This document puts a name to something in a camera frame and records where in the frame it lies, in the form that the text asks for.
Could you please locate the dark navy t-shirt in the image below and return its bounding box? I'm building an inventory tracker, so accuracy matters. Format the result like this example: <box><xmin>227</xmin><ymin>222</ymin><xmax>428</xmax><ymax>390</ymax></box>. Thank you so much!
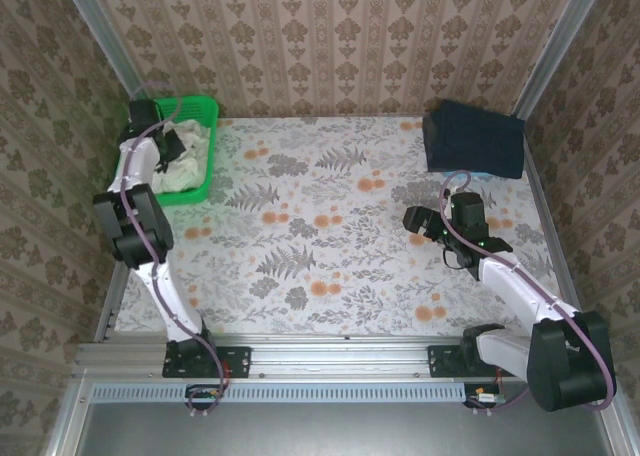
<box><xmin>422</xmin><ymin>99</ymin><xmax>527</xmax><ymax>181</ymax></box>

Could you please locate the crumpled white t-shirt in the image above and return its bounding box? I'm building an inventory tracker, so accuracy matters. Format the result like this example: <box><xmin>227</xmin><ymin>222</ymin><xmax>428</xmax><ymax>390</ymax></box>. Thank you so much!
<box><xmin>149</xmin><ymin>118</ymin><xmax>214</xmax><ymax>195</ymax></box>

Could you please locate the green plastic basket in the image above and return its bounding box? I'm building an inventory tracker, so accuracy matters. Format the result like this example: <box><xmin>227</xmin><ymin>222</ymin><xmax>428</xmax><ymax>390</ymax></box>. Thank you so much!
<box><xmin>113</xmin><ymin>94</ymin><xmax>220</xmax><ymax>207</ymax></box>

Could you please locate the floral patterned table cover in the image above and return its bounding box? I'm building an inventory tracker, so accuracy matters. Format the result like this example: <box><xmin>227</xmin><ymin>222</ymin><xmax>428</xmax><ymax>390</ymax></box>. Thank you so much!
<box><xmin>113</xmin><ymin>115</ymin><xmax>571</xmax><ymax>337</ymax></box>

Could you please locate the black electronics connector box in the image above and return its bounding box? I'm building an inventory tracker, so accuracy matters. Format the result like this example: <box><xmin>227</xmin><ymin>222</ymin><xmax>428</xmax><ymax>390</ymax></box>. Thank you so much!
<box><xmin>463</xmin><ymin>383</ymin><xmax>506</xmax><ymax>408</ymax></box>
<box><xmin>185</xmin><ymin>384</ymin><xmax>226</xmax><ymax>408</ymax></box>

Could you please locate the grey metal panel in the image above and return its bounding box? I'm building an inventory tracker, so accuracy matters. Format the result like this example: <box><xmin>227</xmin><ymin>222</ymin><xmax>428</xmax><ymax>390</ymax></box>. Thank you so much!
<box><xmin>47</xmin><ymin>398</ymin><xmax>624</xmax><ymax>456</ymax></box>

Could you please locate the aluminium table side rail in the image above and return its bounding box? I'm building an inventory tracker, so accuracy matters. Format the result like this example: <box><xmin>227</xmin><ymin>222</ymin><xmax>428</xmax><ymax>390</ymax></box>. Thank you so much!
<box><xmin>519</xmin><ymin>120</ymin><xmax>591</xmax><ymax>340</ymax></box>
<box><xmin>94</xmin><ymin>263</ymin><xmax>132</xmax><ymax>345</ymax></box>

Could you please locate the aluminium frame post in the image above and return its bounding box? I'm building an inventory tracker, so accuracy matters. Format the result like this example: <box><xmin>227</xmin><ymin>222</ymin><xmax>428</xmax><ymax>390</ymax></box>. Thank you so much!
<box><xmin>512</xmin><ymin>0</ymin><xmax>609</xmax><ymax>118</ymax></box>
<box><xmin>64</xmin><ymin>0</ymin><xmax>144</xmax><ymax>102</ymax></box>

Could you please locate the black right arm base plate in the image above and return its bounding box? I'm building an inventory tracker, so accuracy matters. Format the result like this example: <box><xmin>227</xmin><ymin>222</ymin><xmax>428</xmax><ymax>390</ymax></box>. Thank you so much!
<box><xmin>427</xmin><ymin>344</ymin><xmax>471</xmax><ymax>379</ymax></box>

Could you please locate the aluminium mounting rail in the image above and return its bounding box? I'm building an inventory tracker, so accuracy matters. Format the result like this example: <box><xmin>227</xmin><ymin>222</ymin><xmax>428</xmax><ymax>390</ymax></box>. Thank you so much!
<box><xmin>73</xmin><ymin>333</ymin><xmax>531</xmax><ymax>380</ymax></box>

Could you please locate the grey slotted cable duct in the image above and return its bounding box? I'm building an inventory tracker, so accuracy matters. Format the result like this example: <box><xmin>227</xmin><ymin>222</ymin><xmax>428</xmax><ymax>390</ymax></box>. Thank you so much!
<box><xmin>92</xmin><ymin>381</ymin><xmax>469</xmax><ymax>403</ymax></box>

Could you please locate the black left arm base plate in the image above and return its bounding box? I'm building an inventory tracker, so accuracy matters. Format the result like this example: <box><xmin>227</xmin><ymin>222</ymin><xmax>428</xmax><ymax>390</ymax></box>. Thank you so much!
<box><xmin>161</xmin><ymin>344</ymin><xmax>253</xmax><ymax>379</ymax></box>

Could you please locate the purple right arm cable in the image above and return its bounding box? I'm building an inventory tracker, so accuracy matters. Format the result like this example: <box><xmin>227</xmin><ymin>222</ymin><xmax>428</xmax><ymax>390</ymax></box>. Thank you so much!
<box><xmin>438</xmin><ymin>169</ymin><xmax>619</xmax><ymax>417</ymax></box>

